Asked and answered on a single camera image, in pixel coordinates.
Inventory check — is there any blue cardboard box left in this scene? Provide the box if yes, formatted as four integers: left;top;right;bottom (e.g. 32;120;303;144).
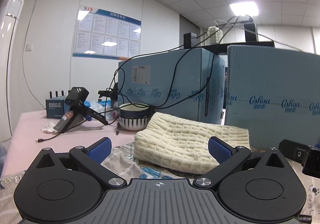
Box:
118;48;225;124

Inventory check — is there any black handheld camera device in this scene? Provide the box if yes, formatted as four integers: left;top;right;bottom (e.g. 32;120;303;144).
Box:
54;87;108;134

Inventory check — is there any wall notice board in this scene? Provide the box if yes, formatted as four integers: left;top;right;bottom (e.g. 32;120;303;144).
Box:
72;5;142;60

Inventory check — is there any crumpled white tissue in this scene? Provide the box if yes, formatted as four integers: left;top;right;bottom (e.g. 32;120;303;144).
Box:
41;122;58;134

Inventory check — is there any black cable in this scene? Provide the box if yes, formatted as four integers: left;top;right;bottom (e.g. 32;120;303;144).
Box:
104;15;251;115

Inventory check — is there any blue cardboard box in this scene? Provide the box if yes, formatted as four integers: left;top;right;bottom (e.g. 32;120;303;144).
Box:
225;45;319;149
118;48;225;124

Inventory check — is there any white knitted item on boxes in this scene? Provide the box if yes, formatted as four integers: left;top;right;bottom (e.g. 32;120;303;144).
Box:
207;26;223;45

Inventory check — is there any striped ceramic bowl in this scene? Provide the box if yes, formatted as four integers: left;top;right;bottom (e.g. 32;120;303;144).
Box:
119;103;151;131

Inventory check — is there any blue cardboard box right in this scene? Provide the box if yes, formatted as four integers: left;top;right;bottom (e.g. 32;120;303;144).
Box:
225;45;319;149

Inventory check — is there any white air conditioner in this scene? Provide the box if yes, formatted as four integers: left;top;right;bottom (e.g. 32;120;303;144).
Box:
0;0;24;142

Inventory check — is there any small dark blue box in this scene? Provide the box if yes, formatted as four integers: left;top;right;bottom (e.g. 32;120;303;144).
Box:
46;90;69;119

